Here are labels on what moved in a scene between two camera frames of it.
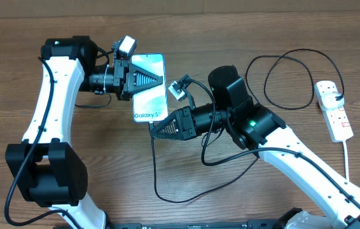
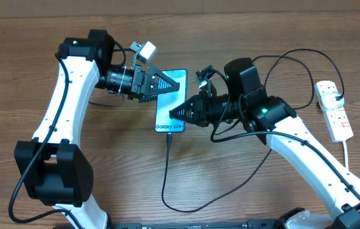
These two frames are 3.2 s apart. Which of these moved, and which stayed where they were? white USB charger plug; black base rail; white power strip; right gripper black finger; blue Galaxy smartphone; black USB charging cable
Moved: right gripper black finger; black USB charging cable; blue Galaxy smartphone
Stayed: black base rail; white power strip; white USB charger plug
